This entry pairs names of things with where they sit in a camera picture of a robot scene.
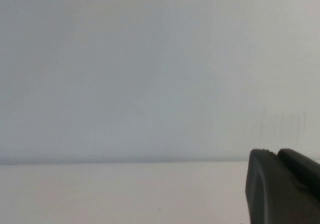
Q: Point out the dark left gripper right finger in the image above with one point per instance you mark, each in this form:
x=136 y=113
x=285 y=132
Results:
x=301 y=170

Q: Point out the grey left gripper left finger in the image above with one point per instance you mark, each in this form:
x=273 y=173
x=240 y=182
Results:
x=268 y=191

